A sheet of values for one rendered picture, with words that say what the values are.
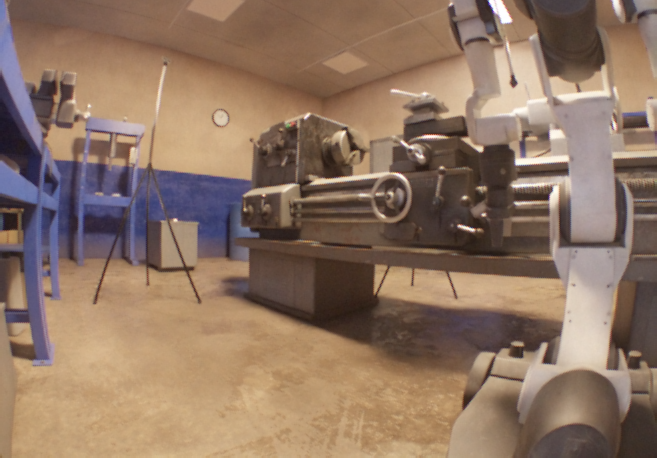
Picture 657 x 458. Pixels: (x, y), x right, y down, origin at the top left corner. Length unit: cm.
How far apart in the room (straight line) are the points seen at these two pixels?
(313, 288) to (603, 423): 169
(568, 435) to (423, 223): 105
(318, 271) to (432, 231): 85
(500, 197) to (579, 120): 25
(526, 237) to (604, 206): 67
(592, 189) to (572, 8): 36
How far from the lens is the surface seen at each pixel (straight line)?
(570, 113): 73
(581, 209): 71
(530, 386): 58
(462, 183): 123
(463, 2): 83
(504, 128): 73
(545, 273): 115
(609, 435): 44
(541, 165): 132
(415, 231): 130
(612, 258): 74
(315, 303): 191
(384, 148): 566
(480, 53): 77
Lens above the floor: 57
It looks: 3 degrees up
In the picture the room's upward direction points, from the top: 1 degrees clockwise
